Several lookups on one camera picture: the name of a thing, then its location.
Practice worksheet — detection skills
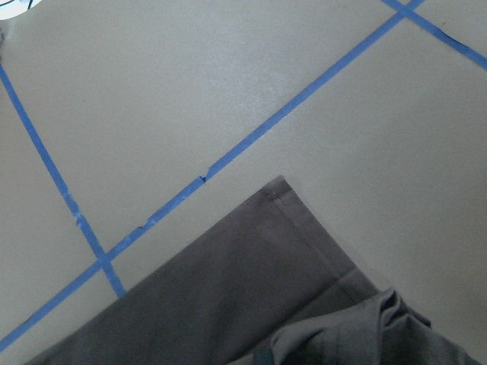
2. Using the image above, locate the brown t-shirt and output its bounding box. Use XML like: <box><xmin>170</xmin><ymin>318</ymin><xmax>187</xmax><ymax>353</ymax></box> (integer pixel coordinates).
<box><xmin>33</xmin><ymin>176</ymin><xmax>474</xmax><ymax>364</ymax></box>

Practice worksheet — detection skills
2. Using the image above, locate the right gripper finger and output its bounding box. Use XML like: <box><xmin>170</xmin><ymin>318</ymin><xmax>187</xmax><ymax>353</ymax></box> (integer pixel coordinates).
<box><xmin>253</xmin><ymin>350</ymin><xmax>272</xmax><ymax>365</ymax></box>

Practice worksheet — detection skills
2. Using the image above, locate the brown paper table cover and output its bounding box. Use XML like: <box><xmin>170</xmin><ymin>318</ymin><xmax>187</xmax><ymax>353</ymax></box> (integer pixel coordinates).
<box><xmin>1</xmin><ymin>1</ymin><xmax>486</xmax><ymax>364</ymax></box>

